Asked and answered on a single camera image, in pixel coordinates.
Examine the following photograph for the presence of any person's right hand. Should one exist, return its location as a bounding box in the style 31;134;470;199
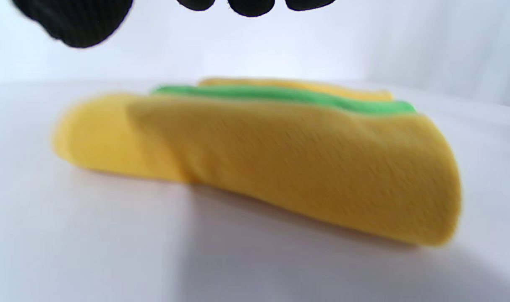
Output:
10;0;337;49

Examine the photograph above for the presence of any green towel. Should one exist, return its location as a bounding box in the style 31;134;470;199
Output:
151;85;417;115

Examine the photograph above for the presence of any yellow square towel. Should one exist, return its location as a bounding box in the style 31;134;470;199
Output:
197;77;394;102

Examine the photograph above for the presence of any orange cloth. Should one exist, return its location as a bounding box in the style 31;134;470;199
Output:
51;93;463;247

